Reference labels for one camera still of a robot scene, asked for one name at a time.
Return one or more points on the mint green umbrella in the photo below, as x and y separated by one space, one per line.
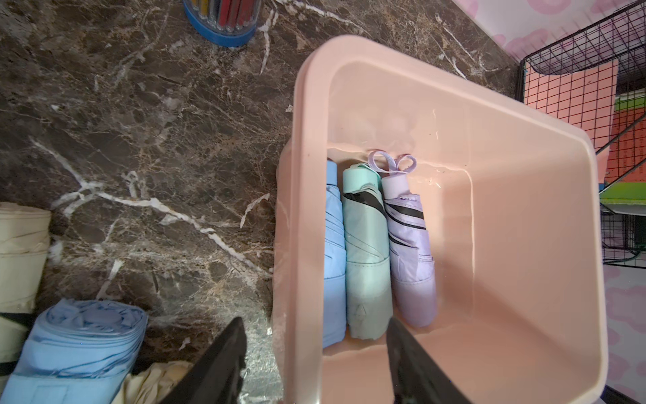
369 291

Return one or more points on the pink plastic storage box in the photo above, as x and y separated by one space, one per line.
511 203

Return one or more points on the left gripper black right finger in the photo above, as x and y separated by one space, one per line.
416 377

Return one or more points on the black wire desk organizer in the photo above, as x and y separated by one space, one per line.
618 36

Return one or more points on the light blue umbrella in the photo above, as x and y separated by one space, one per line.
335 301

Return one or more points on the pink folder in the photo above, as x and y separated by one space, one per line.
584 99

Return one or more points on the lavender umbrella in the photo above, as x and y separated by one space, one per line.
411 262

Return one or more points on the green red book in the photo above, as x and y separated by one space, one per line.
624 183

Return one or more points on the beige folded umbrella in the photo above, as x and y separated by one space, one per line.
152 385

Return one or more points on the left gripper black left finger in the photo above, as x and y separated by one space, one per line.
217 376

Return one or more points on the colored pencil tube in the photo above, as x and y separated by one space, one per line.
227 23

